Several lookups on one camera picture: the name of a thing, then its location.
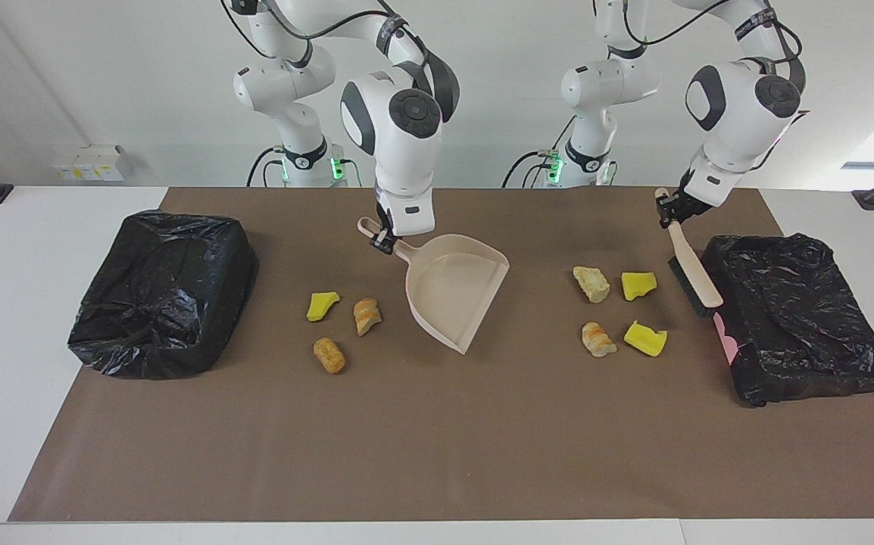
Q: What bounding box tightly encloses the blocky yellow sponge piece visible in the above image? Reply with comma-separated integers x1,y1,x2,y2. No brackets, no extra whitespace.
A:
621,271,658,302

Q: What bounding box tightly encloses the notched yellow sponge piece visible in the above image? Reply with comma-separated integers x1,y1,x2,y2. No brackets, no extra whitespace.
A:
623,320,668,358

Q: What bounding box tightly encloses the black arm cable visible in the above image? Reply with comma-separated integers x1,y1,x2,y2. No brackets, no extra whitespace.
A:
220,0,442,84
623,0,807,80

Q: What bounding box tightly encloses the pointed striped croissant piece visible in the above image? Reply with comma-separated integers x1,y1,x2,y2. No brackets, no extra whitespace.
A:
353,297,383,338

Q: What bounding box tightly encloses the pink bin with black bag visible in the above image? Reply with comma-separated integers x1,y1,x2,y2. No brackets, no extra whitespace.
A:
695,233,874,409

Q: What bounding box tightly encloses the beige hand brush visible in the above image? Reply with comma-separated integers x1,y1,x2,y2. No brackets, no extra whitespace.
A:
654,187,725,319

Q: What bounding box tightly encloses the black base cable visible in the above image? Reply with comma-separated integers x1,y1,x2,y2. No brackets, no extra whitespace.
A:
246,146,286,188
503,149,559,188

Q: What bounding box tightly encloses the brown oval bread roll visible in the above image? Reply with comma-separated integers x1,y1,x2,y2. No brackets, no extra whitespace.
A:
313,337,347,375

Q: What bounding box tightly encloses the black bag lined bin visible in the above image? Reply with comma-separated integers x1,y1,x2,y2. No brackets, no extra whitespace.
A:
67,210,261,381

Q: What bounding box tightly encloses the white wall outlet box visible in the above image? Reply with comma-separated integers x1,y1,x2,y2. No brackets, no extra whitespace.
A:
52,145,126,182

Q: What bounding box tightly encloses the pale torn bread piece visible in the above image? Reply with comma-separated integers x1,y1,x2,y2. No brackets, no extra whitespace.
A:
573,266,611,304

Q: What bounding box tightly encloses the yellow sponge wedge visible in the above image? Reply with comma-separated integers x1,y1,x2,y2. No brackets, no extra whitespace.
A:
306,291,341,323

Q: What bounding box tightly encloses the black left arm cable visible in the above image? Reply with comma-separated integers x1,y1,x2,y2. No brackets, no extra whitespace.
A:
623,0,807,80

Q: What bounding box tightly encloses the rounded striped croissant piece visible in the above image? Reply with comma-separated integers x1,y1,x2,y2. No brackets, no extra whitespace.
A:
581,322,618,358

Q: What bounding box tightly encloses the brown table mat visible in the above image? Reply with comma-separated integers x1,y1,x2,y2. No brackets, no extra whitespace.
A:
8,187,874,523

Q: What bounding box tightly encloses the beige plastic dustpan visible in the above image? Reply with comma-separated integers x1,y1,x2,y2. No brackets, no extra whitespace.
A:
357,216,511,355

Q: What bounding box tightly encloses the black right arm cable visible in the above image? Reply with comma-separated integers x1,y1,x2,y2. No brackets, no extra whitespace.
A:
220,0,442,84

